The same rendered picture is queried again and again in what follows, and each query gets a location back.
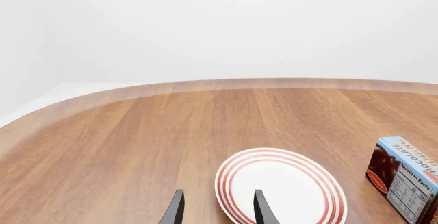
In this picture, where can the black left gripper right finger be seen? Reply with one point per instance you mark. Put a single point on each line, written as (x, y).
(263, 212)

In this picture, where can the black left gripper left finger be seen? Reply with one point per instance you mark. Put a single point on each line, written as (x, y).
(175, 211)

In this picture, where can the chocolate pudding box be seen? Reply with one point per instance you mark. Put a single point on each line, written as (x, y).
(405, 175)

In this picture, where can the white plate with red rings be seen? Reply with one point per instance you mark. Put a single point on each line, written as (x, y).
(294, 183)

